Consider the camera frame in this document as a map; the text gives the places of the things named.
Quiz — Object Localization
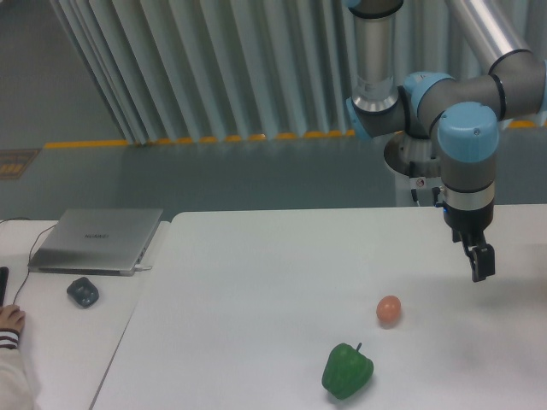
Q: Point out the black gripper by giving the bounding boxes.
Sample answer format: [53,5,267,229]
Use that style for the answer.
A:
[444,204,496,283]

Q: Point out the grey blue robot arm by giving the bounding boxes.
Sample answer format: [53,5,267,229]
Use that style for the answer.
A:
[346,1,546,282]

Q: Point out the white sleeved forearm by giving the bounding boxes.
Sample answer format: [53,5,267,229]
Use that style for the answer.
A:
[1,328,34,410]

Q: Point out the green bell pepper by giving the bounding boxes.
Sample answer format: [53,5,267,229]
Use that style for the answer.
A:
[321,343,374,400]

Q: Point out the person's hand on table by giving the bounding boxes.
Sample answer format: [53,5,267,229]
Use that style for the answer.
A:
[0,304,26,334]

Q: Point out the brown egg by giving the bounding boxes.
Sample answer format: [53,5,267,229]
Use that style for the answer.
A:
[376,295,402,325]

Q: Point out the white usb plug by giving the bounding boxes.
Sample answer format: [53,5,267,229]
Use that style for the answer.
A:
[134,265,152,272]

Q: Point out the white pleated curtain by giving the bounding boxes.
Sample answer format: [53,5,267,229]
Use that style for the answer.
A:
[52,1,546,145]

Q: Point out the silver laptop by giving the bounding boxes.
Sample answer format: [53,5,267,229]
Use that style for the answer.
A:
[28,208,162,276]

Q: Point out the black phone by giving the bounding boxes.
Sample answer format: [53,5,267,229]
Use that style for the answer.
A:
[0,266,9,307]

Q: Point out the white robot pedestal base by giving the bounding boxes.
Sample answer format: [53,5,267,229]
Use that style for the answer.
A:
[384,132,441,207]

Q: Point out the black laptop cable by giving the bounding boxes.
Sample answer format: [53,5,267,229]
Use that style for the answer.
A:
[0,218,59,307]

